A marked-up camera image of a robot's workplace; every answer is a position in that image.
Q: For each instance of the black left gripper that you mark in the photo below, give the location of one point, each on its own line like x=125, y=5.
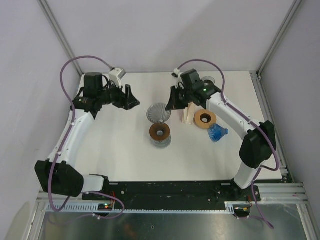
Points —
x=127, y=101

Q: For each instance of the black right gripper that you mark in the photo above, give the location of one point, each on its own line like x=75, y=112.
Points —
x=174, y=104

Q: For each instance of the coffee filter paper pack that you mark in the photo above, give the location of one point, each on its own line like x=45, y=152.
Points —
x=188, y=114

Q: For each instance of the blue plastic dripper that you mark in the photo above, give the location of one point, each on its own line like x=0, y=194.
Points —
x=216, y=132

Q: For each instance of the clear glass coffee server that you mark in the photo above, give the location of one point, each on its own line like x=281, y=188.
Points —
x=161, y=144

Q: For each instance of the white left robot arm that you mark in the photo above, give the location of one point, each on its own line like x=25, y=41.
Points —
x=57, y=174

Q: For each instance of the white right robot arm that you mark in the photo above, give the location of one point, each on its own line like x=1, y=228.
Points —
x=258, y=138

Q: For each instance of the glass carafe with cork band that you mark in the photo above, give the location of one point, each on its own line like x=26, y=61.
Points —
x=208, y=80

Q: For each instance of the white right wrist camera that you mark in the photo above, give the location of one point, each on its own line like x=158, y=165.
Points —
x=177, y=76

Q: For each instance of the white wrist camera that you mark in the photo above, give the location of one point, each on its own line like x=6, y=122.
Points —
x=177, y=76
x=116, y=75

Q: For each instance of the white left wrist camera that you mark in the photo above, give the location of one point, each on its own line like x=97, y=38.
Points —
x=116, y=75

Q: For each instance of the grey slotted cable duct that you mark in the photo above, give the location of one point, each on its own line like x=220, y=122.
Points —
x=104, y=208

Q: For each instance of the aluminium corner post left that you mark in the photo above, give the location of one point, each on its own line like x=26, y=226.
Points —
x=52, y=20

